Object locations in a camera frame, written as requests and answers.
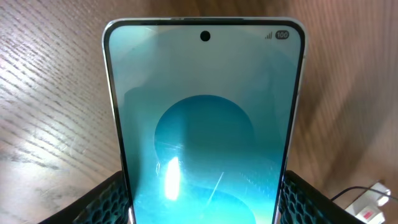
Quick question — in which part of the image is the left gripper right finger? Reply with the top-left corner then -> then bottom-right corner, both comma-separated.
279,170 -> 363,224

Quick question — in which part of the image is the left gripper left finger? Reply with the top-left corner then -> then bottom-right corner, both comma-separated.
39,170 -> 130,224

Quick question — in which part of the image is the black charging cable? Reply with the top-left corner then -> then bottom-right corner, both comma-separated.
330,185 -> 398,202

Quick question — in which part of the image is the teal screen smartphone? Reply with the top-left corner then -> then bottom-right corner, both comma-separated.
102,17 -> 307,223

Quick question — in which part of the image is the white USB charger adapter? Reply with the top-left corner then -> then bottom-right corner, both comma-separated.
370,182 -> 391,207

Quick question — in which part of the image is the white power strip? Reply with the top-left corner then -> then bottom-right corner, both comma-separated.
345,199 -> 386,224

